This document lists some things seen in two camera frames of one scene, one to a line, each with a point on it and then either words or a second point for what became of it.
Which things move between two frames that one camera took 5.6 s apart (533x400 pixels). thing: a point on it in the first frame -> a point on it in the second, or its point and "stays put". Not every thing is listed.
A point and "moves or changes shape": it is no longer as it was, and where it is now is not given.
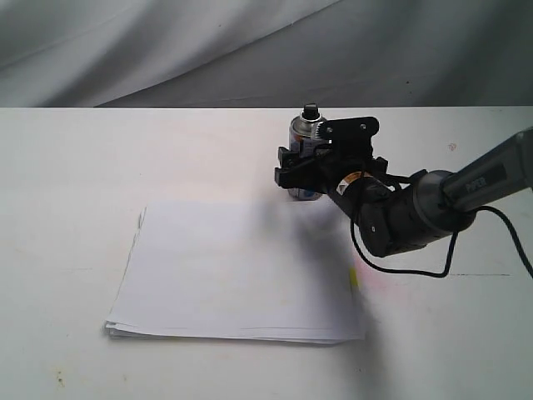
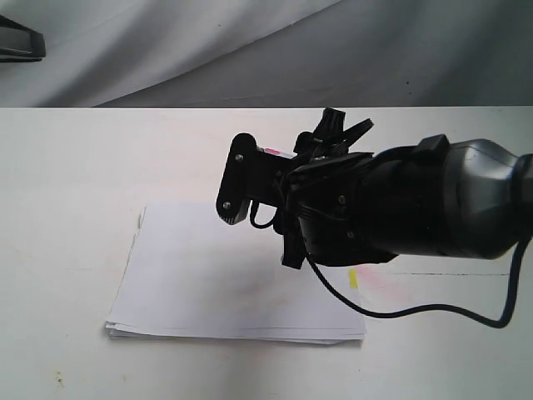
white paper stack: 262,270 stays put
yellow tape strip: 353,277 stays put
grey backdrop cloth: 266,53 stays put
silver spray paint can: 300,135 moves or changes shape
